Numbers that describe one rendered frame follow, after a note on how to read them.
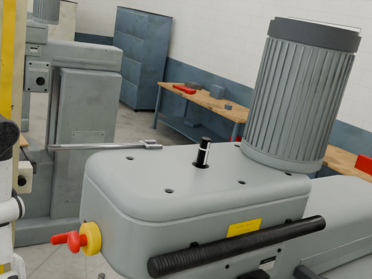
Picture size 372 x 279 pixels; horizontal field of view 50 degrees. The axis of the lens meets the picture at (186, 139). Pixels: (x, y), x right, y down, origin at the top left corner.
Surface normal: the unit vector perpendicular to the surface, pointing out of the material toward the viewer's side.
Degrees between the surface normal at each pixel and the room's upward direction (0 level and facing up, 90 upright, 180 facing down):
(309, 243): 90
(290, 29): 90
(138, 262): 90
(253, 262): 90
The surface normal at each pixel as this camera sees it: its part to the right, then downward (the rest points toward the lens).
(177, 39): -0.80, 0.04
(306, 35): -0.40, 0.22
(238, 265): 0.57, 0.36
